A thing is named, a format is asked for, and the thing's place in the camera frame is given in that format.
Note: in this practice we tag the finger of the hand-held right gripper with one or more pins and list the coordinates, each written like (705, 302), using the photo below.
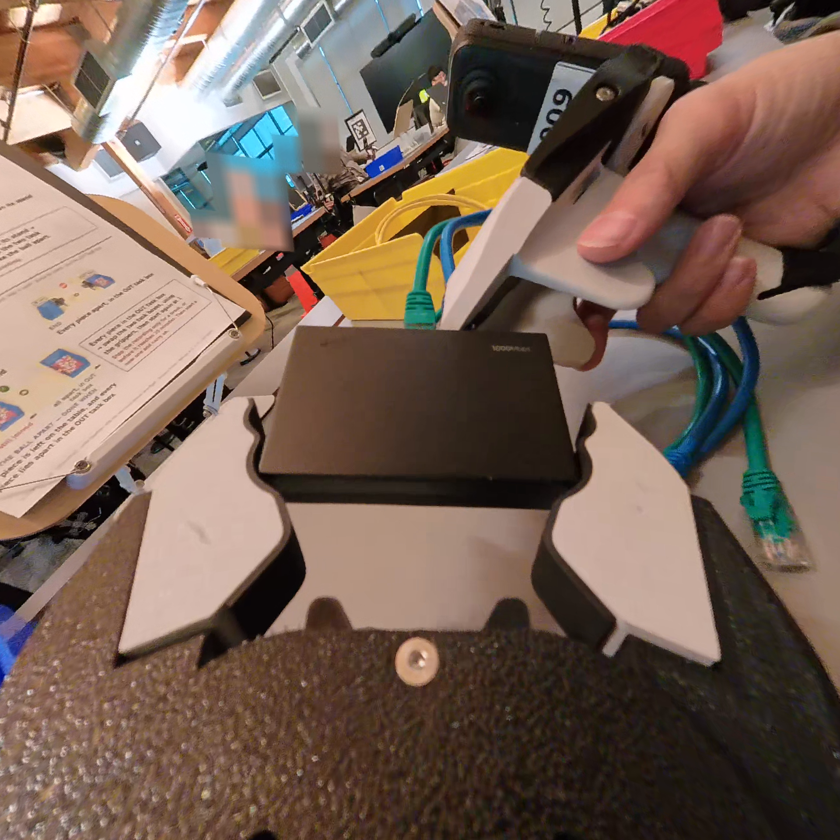
(499, 236)

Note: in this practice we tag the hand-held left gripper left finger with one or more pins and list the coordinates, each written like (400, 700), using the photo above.
(203, 544)

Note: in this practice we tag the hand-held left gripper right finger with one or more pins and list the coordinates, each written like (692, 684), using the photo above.
(636, 544)

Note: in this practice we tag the yellow plastic bin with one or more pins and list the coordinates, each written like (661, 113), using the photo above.
(367, 275)

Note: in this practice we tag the black network switch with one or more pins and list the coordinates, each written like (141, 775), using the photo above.
(420, 400)

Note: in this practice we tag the person's right hand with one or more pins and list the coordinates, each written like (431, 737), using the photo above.
(754, 151)

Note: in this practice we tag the blue plastic bin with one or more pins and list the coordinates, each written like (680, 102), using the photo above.
(10, 643)
(384, 163)

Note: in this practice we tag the red plastic bin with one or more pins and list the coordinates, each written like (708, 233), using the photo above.
(669, 33)

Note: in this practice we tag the orange traffic cone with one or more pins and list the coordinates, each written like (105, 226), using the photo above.
(300, 289)

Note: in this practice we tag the instruction sheet board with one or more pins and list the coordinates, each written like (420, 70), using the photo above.
(98, 328)

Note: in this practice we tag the black ceiling speaker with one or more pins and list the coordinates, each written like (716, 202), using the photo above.
(141, 141)

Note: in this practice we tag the black wall monitor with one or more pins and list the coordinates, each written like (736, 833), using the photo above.
(394, 85)

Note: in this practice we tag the silver ventilation duct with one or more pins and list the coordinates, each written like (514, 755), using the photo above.
(124, 59)
(262, 46)

